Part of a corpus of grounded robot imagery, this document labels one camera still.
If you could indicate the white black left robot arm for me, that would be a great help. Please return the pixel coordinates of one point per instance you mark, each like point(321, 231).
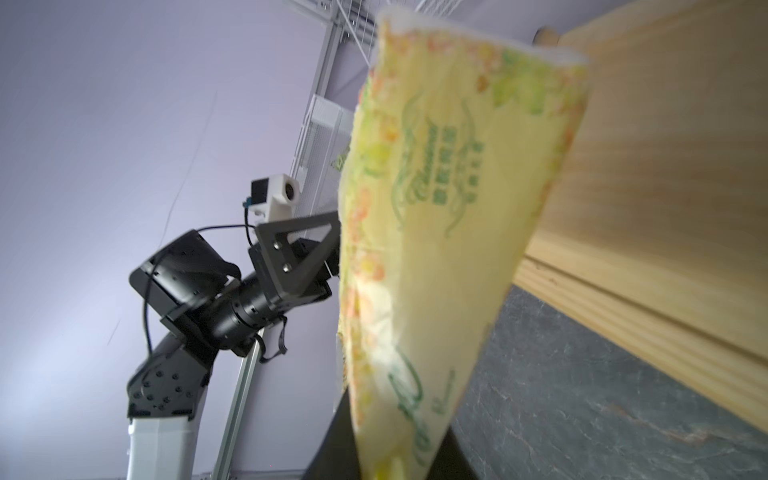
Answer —
point(208, 306)

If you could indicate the white wire wall rack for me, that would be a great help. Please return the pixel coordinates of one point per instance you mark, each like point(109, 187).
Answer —
point(357, 18)

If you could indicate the aluminium frame corner post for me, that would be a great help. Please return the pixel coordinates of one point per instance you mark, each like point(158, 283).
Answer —
point(223, 464)

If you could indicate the light wooden two-tier shelf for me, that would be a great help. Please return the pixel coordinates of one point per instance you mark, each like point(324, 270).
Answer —
point(655, 235)

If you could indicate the green tissue pack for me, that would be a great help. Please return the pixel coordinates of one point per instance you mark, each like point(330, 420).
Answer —
point(457, 141)

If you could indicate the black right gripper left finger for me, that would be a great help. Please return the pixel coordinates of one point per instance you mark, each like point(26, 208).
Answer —
point(337, 457)

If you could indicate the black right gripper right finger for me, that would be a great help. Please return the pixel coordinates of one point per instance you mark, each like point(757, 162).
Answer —
point(450, 463)

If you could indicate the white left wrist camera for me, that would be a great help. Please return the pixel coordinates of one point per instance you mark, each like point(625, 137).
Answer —
point(273, 198)

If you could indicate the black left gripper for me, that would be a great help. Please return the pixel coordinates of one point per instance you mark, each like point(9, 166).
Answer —
point(294, 259)

